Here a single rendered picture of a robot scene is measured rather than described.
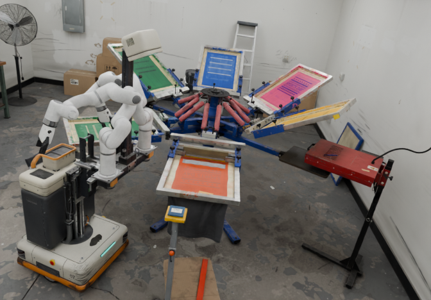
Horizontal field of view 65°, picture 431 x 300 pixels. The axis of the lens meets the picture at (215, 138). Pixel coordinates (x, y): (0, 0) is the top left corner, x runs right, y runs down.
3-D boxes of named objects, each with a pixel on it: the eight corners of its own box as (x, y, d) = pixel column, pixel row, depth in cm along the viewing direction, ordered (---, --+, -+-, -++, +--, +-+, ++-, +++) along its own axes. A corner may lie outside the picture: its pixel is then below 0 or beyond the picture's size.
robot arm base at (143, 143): (129, 147, 254) (129, 128, 248) (138, 141, 265) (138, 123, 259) (147, 153, 250) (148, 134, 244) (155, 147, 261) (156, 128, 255)
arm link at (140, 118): (139, 67, 241) (127, 73, 224) (157, 116, 253) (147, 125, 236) (122, 72, 245) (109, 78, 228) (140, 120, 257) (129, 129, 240)
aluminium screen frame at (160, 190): (238, 206, 237) (240, 201, 235) (156, 194, 236) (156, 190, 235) (238, 154, 308) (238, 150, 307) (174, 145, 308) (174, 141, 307)
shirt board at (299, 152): (336, 168, 327) (338, 161, 324) (324, 185, 295) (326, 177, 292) (220, 125, 388) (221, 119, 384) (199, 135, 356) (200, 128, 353)
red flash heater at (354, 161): (383, 170, 306) (388, 159, 302) (375, 191, 270) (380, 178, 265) (318, 147, 334) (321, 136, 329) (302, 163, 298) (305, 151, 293)
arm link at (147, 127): (154, 127, 255) (155, 107, 249) (147, 134, 243) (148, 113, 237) (142, 125, 257) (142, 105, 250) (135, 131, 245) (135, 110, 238)
